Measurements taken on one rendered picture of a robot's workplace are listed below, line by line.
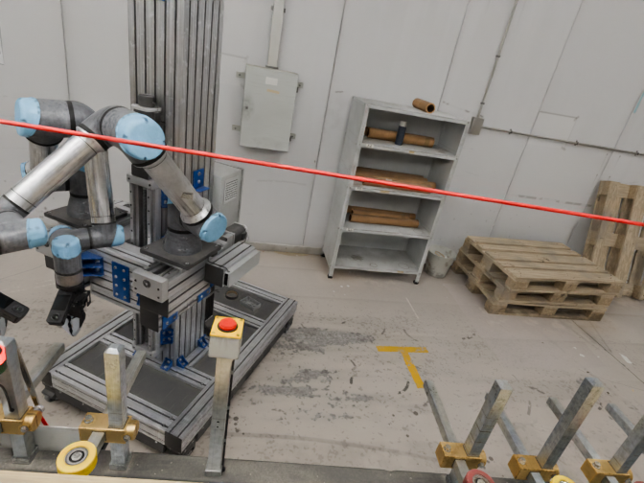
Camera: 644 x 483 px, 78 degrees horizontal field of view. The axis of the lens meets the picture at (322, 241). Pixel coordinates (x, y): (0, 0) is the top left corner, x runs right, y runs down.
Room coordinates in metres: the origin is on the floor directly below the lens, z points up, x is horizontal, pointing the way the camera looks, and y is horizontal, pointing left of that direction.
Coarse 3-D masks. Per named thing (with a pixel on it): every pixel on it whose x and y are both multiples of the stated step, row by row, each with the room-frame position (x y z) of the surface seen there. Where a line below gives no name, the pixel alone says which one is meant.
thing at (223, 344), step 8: (216, 320) 0.76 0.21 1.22; (240, 320) 0.78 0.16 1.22; (216, 328) 0.73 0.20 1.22; (240, 328) 0.75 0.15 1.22; (216, 336) 0.71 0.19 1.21; (224, 336) 0.71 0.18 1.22; (232, 336) 0.72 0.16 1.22; (240, 336) 0.72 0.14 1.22; (216, 344) 0.71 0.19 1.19; (224, 344) 0.71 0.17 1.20; (232, 344) 0.72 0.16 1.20; (240, 344) 0.72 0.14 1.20; (216, 352) 0.71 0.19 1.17; (224, 352) 0.71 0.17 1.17; (232, 352) 0.72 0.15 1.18
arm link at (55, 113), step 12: (24, 108) 1.15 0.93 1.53; (36, 108) 1.17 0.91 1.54; (48, 108) 1.19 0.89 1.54; (60, 108) 1.21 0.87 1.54; (72, 108) 1.23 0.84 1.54; (24, 120) 1.14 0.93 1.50; (36, 120) 1.15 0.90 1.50; (48, 120) 1.17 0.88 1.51; (60, 120) 1.19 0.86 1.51; (72, 120) 1.21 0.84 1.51; (24, 132) 1.14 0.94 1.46; (36, 132) 1.16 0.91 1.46; (48, 132) 1.18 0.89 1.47; (36, 144) 1.20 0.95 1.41; (48, 144) 1.22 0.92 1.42; (36, 156) 1.28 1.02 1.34; (24, 168) 1.37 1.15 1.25
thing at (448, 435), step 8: (424, 384) 1.12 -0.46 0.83; (432, 384) 1.10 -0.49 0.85; (432, 392) 1.07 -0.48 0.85; (432, 400) 1.03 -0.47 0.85; (440, 400) 1.04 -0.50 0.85; (432, 408) 1.01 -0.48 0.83; (440, 408) 1.00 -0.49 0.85; (440, 416) 0.97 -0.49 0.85; (440, 424) 0.94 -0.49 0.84; (448, 424) 0.94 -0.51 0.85; (440, 432) 0.93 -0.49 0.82; (448, 432) 0.91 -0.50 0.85; (448, 440) 0.88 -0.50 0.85; (456, 440) 0.88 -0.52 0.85; (456, 464) 0.80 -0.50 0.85; (464, 464) 0.81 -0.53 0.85; (456, 472) 0.79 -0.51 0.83; (464, 472) 0.78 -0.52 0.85
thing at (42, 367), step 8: (56, 344) 0.94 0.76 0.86; (48, 352) 0.90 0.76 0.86; (56, 352) 0.91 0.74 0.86; (40, 360) 0.86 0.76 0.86; (48, 360) 0.87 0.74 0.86; (56, 360) 0.90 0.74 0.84; (40, 368) 0.84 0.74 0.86; (48, 368) 0.86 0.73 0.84; (32, 376) 0.81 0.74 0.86; (40, 376) 0.82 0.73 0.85; (24, 384) 0.77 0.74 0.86; (0, 424) 0.65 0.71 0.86; (0, 432) 0.64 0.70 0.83
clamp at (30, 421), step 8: (0, 408) 0.68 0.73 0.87; (32, 408) 0.70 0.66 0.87; (0, 416) 0.66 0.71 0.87; (24, 416) 0.67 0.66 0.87; (32, 416) 0.68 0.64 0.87; (40, 416) 0.70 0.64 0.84; (8, 424) 0.65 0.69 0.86; (16, 424) 0.66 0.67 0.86; (24, 424) 0.66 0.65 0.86; (32, 424) 0.67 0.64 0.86; (8, 432) 0.65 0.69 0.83; (16, 432) 0.66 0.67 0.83; (24, 432) 0.66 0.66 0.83
